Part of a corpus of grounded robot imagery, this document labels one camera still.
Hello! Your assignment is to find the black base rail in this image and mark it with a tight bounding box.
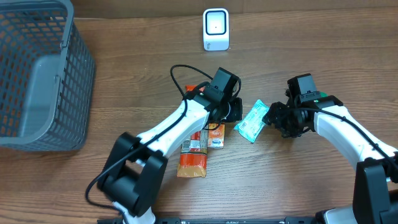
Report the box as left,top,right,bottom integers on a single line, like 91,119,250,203
96,216,321,224

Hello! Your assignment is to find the orange tissue pack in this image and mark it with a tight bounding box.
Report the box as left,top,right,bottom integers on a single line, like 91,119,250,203
208,123,225,149

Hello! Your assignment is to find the grey plastic shopping basket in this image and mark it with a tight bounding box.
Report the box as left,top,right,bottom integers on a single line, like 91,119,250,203
1,0,96,152

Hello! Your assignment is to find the white barcode scanner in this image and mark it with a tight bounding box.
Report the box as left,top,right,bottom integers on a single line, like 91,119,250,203
203,8,229,51

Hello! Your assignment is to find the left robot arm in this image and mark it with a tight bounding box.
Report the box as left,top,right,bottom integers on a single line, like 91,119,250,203
89,68,243,223

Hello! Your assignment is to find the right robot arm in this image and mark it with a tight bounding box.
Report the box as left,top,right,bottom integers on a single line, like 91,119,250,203
262,73,397,224

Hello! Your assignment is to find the teal wet wipes pack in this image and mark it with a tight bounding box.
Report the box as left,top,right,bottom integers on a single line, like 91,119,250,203
234,100,269,143

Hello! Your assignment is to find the red orange snack bag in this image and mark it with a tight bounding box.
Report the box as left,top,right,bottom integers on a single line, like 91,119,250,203
177,84,209,179

